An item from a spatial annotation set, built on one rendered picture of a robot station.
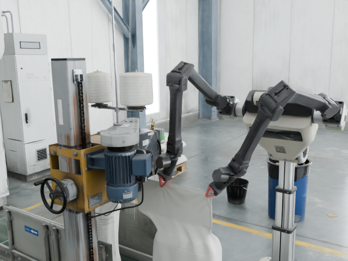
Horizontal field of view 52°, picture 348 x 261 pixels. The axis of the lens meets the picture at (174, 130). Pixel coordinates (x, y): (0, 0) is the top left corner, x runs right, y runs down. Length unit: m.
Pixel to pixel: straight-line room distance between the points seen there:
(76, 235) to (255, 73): 8.79
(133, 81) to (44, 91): 4.19
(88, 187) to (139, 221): 0.96
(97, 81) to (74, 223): 0.73
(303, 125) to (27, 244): 1.98
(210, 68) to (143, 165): 8.99
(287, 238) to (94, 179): 1.28
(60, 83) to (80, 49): 5.37
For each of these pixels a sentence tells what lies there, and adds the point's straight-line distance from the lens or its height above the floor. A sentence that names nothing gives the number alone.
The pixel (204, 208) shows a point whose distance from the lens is 1.92.
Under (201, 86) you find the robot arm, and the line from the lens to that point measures 1.90.
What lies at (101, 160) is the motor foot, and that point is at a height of 1.28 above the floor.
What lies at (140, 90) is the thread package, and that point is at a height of 1.60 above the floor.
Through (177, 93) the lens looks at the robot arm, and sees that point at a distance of 1.77.
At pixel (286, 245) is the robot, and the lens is 2.48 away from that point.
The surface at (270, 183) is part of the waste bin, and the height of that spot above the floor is 0.41.
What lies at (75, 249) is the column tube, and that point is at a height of 0.81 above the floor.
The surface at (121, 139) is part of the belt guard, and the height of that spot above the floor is 1.40.
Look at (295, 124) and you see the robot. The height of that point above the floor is 1.40.
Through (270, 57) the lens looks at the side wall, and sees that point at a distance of 10.11.
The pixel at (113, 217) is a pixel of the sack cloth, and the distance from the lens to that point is 2.37.
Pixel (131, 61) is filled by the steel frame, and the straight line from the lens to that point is 7.98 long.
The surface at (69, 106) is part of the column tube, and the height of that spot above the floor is 1.54.
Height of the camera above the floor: 1.74
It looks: 11 degrees down
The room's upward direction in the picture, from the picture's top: 1 degrees counter-clockwise
